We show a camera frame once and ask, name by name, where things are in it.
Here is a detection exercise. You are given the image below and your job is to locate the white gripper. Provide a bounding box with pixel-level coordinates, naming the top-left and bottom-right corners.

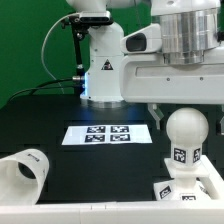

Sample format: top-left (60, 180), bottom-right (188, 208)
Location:
top-left (119, 23), bottom-right (224, 135)

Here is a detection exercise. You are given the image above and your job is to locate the white lamp bulb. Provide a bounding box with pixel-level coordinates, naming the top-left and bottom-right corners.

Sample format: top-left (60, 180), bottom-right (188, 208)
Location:
top-left (166, 108), bottom-right (209, 169)

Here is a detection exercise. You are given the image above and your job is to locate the white lamp base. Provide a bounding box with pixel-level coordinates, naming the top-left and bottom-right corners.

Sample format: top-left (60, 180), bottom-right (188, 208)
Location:
top-left (153, 158), bottom-right (211, 201)

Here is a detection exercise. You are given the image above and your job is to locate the white lamp shade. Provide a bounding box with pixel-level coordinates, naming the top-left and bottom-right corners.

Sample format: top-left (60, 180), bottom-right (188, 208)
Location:
top-left (0, 149), bottom-right (49, 206)

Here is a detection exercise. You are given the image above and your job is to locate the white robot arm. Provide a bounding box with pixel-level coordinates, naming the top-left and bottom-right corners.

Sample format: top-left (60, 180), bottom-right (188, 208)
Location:
top-left (66, 0), bottom-right (224, 121)

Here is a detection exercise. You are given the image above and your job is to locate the white marker sheet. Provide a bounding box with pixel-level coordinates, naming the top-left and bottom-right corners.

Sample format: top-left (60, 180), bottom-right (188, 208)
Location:
top-left (62, 124), bottom-right (152, 145)

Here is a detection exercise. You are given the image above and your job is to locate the white frame wall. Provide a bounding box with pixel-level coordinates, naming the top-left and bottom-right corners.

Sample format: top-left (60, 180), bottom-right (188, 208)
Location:
top-left (0, 156), bottom-right (224, 224)

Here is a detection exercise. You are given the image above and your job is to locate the black camera pole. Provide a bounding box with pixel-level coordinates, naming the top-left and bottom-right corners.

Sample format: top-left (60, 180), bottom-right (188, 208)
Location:
top-left (62, 14), bottom-right (89, 93)

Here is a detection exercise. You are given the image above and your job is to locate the black cable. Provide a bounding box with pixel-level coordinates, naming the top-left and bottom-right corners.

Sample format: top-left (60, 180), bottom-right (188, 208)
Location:
top-left (7, 77), bottom-right (84, 102)

